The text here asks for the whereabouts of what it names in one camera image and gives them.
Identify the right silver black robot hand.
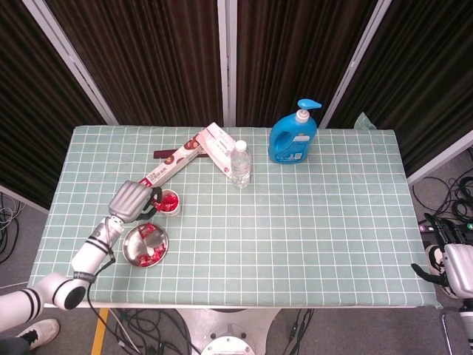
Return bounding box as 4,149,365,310
410,212,473,300

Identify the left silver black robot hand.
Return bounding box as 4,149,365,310
106,180,164,223

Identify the heap of red candies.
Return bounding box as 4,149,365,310
135,223,166,267

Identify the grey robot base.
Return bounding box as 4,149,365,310
173,307,282,355

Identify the white paper cup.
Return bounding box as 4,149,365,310
157,189,183,218

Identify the round steel plate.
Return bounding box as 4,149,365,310
123,221,170,268

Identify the black power strip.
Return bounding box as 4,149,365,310
417,220,473,234

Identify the long white red baking-paper box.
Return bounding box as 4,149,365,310
139,129,208,190

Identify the pink wet wipes pack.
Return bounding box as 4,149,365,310
194,121,237,178

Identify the clear plastic water bottle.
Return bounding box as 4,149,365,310
230,139,253,189

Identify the dark fabric partition screen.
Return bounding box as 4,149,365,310
319,0,473,186
0,0,119,210
227,0,392,129
21,0,228,126

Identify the yellow floor tape strip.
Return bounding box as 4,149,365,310
91,308,110,355

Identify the green checked tablecloth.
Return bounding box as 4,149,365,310
28,112,440,308

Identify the plain white sneaker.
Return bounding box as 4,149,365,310
16,318,60,351

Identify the blue pump detergent bottle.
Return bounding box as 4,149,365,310
268,98,323,164

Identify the dark trouser leg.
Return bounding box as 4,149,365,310
0,334,30,355

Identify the black floor cable bundle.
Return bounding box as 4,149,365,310
412,147,473,223
109,308,200,355

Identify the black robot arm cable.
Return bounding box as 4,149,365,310
86,251,117,311

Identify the grey floor cable bundle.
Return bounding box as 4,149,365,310
0,192,27,263

